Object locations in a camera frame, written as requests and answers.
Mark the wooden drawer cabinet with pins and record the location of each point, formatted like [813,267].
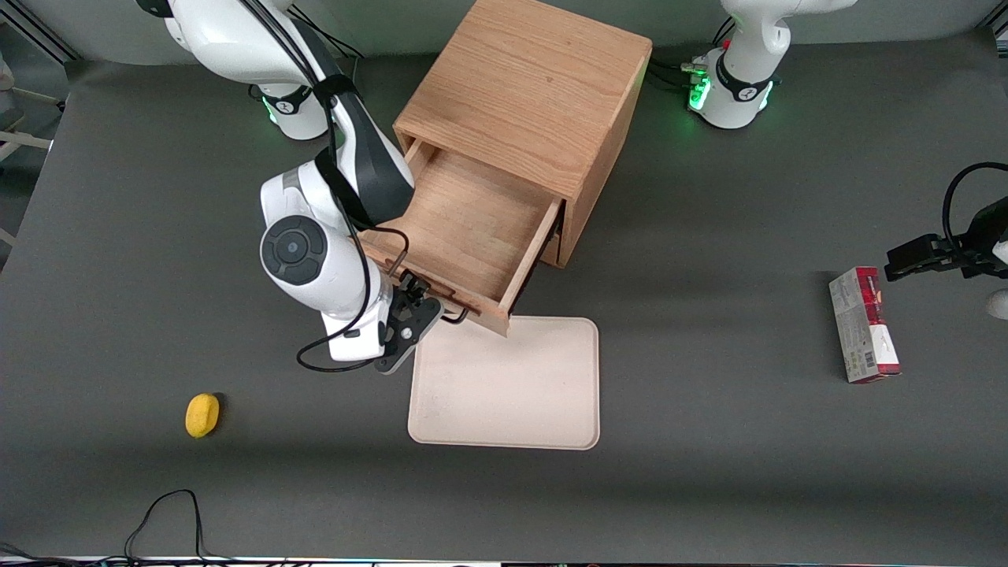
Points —
[528,79]

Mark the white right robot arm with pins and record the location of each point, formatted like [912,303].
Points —
[315,276]

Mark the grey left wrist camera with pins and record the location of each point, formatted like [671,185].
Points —
[1000,303]

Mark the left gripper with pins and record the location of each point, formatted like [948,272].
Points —
[984,235]

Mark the yellow lemon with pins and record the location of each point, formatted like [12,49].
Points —
[201,415]

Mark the red plaid carton box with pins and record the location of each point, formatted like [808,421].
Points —
[862,323]

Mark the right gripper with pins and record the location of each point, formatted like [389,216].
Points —
[411,288]

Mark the beige plastic tray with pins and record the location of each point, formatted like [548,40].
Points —
[504,386]

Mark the white stand frame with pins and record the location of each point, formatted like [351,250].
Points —
[24,140]

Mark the black frame strut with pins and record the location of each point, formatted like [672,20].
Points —
[47,39]
[1000,30]

